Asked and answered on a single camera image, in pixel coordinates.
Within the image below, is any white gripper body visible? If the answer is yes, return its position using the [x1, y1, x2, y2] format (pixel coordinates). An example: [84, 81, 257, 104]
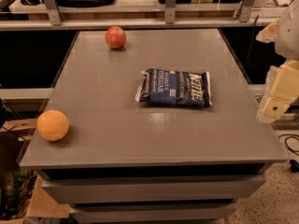
[275, 0, 299, 60]

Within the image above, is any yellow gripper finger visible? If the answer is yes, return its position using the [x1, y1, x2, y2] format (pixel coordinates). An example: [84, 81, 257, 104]
[256, 60, 299, 123]
[256, 21, 278, 43]

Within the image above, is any blue kettle chip bag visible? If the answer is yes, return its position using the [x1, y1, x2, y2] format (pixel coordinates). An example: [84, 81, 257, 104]
[135, 68, 212, 108]

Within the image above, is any red apple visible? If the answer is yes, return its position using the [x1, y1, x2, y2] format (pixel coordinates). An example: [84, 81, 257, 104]
[105, 26, 126, 49]

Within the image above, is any grey upper drawer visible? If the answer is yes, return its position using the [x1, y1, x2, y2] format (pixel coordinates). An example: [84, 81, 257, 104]
[43, 175, 265, 204]

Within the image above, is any grey drawer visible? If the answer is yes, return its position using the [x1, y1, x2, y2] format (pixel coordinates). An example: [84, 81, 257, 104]
[43, 175, 265, 204]
[71, 203, 236, 224]

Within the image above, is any grey lower drawer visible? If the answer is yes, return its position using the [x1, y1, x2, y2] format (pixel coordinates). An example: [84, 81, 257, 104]
[71, 203, 236, 224]

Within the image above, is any orange fruit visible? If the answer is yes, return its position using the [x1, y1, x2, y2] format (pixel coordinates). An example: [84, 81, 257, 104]
[36, 110, 69, 142]

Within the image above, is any brown cardboard box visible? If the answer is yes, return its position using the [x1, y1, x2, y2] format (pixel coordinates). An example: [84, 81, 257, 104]
[0, 119, 70, 224]

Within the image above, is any right metal shelf bracket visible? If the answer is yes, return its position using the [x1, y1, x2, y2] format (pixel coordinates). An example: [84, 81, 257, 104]
[236, 0, 255, 22]

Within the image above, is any metal shelf bracket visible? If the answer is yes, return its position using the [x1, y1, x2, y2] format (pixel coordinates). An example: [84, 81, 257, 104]
[43, 0, 62, 26]
[164, 0, 176, 24]
[236, 0, 255, 22]

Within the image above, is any black floor cable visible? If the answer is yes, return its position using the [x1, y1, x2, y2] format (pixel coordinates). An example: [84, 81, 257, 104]
[278, 133, 299, 174]

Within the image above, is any middle metal shelf bracket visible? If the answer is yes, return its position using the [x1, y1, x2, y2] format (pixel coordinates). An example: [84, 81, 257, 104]
[164, 0, 176, 24]

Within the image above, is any left metal shelf bracket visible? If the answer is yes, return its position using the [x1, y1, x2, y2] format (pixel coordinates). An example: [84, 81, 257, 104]
[43, 0, 62, 26]

